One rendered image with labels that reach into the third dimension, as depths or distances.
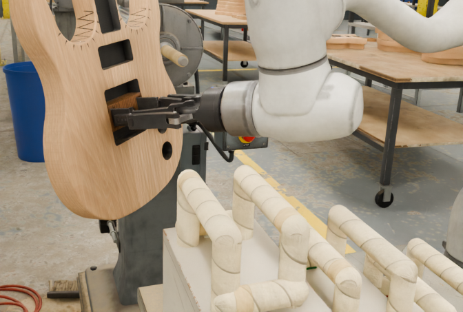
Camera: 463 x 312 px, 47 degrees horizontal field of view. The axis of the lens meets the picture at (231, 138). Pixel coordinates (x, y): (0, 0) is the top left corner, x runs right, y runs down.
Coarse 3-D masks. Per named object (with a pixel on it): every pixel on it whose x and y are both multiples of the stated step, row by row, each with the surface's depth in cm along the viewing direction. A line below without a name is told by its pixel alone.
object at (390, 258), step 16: (336, 208) 82; (336, 224) 80; (352, 224) 77; (352, 240) 77; (368, 240) 73; (384, 240) 72; (384, 256) 69; (400, 256) 68; (400, 272) 66; (416, 272) 66
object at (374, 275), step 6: (366, 258) 87; (366, 264) 88; (372, 264) 87; (366, 270) 88; (372, 270) 87; (378, 270) 87; (366, 276) 88; (372, 276) 87; (378, 276) 87; (372, 282) 87; (378, 282) 88; (378, 288) 88
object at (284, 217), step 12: (240, 168) 74; (252, 168) 74; (240, 180) 72; (252, 180) 70; (264, 180) 70; (252, 192) 68; (264, 192) 66; (276, 192) 66; (264, 204) 65; (276, 204) 63; (288, 204) 63; (276, 216) 61; (288, 216) 60; (300, 216) 60; (276, 228) 62; (288, 228) 59; (300, 228) 59
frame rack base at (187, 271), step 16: (256, 224) 82; (176, 240) 76; (208, 240) 76; (256, 240) 77; (272, 240) 77; (176, 256) 72; (192, 256) 72; (208, 256) 72; (256, 256) 72; (272, 256) 72; (176, 272) 71; (192, 272) 68; (208, 272) 68; (240, 272) 68; (256, 272) 69; (272, 272) 69; (176, 288) 72; (192, 288) 65; (208, 288) 65; (176, 304) 73; (192, 304) 64; (208, 304) 61; (304, 304) 62; (320, 304) 62
